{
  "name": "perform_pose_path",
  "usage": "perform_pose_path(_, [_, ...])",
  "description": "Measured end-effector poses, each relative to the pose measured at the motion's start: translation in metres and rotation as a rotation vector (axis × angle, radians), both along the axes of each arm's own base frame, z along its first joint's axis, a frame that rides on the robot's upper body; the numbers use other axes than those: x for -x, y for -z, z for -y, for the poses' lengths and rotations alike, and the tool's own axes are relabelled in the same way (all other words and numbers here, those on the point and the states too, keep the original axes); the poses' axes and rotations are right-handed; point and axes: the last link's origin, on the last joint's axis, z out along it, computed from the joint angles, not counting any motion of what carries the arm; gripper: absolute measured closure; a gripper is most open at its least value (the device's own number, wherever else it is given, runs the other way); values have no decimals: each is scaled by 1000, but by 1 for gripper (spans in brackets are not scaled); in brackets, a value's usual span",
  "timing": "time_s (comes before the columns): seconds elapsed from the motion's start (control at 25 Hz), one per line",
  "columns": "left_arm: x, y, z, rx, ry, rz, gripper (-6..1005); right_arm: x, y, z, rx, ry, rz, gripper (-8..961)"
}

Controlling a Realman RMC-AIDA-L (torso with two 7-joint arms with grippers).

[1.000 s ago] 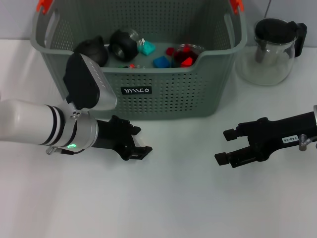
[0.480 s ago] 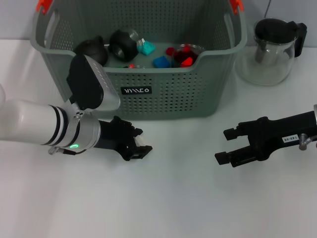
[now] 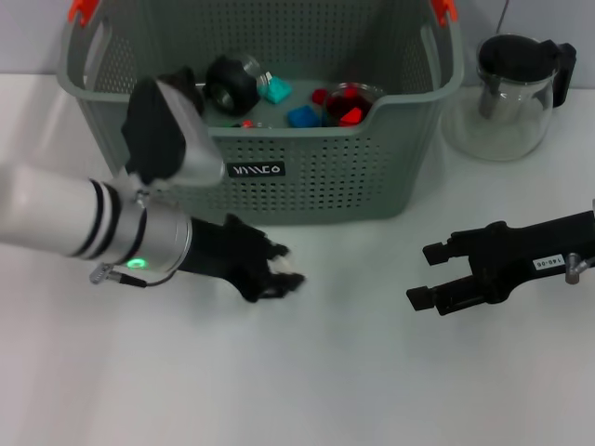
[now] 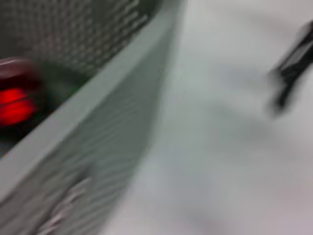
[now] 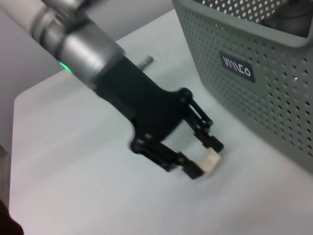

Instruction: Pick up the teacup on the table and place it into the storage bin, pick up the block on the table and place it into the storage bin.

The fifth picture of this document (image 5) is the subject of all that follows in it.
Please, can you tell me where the wide white brick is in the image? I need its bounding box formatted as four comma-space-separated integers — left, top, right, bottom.
197, 149, 222, 176

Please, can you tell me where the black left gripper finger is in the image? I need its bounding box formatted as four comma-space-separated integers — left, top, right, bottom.
185, 97, 225, 153
129, 139, 205, 180

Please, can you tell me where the grey perforated storage bin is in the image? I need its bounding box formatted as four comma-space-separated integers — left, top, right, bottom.
172, 0, 313, 172

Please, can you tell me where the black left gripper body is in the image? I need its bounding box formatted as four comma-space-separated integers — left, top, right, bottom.
96, 57, 194, 143

